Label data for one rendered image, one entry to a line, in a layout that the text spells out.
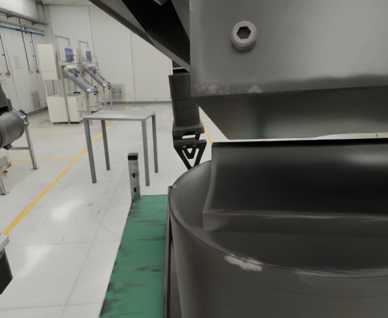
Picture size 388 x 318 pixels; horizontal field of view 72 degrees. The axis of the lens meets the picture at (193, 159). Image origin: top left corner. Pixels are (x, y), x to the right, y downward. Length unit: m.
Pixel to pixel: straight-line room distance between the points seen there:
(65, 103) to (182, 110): 6.33
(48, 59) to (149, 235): 6.35
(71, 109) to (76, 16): 3.91
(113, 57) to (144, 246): 9.12
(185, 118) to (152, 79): 8.96
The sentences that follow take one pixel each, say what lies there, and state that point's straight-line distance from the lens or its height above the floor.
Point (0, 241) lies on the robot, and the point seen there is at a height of 1.04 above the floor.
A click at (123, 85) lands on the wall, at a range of 9.63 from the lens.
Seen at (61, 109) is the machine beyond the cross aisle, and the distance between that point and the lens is 6.94.
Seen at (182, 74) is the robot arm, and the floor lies 1.35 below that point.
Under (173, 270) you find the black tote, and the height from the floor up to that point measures 0.96.
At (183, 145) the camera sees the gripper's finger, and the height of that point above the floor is 1.21.
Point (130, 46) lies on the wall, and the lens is 9.57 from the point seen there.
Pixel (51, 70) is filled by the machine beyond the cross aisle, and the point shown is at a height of 1.20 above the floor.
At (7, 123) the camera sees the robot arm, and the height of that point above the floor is 1.25.
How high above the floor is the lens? 1.37
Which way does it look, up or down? 20 degrees down
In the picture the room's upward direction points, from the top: straight up
